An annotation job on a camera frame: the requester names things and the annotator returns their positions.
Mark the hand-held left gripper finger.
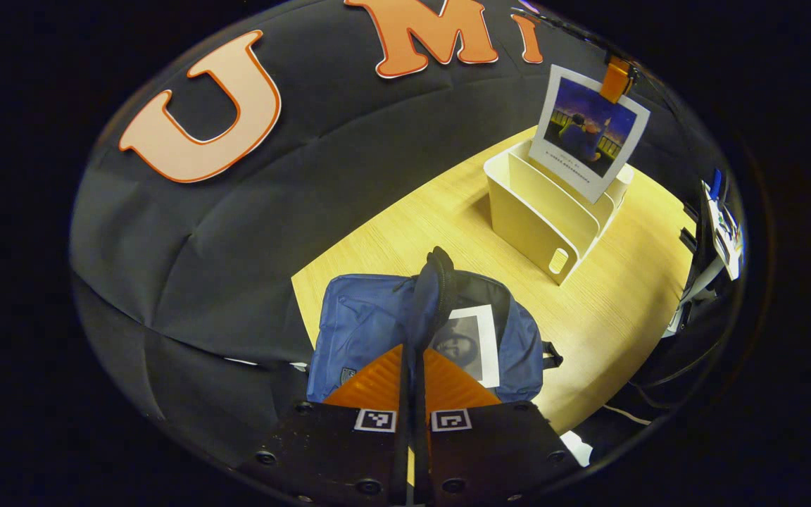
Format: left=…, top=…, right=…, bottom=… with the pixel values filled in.
left=240, top=344, right=415, bottom=507
left=414, top=345, right=582, bottom=507

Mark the white book with blue picture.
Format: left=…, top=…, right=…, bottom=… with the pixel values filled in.
left=529, top=65, right=651, bottom=204

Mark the white book with grey portrait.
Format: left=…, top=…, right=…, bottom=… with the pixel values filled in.
left=428, top=304, right=501, bottom=389

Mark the blue schoolbag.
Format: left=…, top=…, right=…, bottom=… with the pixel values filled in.
left=305, top=246, right=563, bottom=406

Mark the cream plastic bookshelf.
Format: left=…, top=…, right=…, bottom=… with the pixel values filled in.
left=483, top=139, right=635, bottom=286

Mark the white flat object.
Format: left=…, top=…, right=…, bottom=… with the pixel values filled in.
left=559, top=430, right=593, bottom=467

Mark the black backdrop cloth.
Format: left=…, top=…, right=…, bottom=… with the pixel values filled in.
left=70, top=0, right=716, bottom=487

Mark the white cable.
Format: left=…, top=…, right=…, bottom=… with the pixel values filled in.
left=601, top=403, right=660, bottom=427

